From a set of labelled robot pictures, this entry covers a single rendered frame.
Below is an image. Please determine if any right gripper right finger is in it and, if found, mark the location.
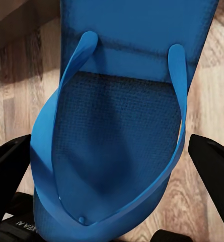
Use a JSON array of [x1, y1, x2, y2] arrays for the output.
[[188, 134, 224, 222]]

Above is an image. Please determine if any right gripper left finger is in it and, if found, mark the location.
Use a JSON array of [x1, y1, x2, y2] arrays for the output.
[[0, 134, 32, 223]]

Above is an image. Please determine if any sandal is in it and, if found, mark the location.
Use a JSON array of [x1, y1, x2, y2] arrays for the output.
[[30, 0, 219, 242]]

